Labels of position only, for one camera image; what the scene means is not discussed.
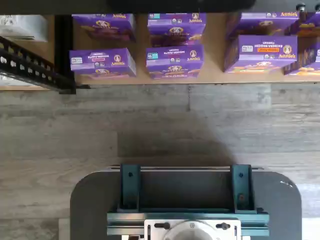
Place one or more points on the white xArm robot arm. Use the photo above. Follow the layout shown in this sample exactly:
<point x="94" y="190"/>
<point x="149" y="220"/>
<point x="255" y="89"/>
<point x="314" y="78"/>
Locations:
<point x="190" y="232"/>

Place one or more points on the purple Annie's box teal label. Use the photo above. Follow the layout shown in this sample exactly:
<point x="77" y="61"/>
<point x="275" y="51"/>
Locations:
<point x="175" y="30"/>
<point x="175" y="60"/>

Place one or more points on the purple Annie's box pink label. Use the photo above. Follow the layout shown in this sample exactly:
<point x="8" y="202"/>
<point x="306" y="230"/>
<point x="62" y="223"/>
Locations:
<point x="100" y="60"/>
<point x="105" y="27"/>

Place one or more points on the purple Annie's box orange label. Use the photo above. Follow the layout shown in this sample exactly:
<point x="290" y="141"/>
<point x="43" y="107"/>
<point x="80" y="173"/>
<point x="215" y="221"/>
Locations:
<point x="260" y="23"/>
<point x="260" y="52"/>

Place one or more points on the purple Annie's mac cheese box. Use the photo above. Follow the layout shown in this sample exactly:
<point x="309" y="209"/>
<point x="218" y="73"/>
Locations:
<point x="310" y="25"/>
<point x="307" y="57"/>

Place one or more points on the grey rounded cart platform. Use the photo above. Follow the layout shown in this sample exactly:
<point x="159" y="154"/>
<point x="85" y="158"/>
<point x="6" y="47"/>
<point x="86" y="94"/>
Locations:
<point x="95" y="200"/>

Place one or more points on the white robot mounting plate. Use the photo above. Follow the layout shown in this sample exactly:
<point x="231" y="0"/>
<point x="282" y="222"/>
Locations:
<point x="157" y="235"/>

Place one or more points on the white patterned carton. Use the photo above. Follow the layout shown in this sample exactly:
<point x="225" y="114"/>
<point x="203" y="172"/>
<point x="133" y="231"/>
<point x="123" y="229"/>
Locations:
<point x="22" y="27"/>

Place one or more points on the teal aluminium mount frame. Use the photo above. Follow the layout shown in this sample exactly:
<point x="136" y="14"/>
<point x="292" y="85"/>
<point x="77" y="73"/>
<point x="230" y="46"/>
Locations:
<point x="130" y="190"/>

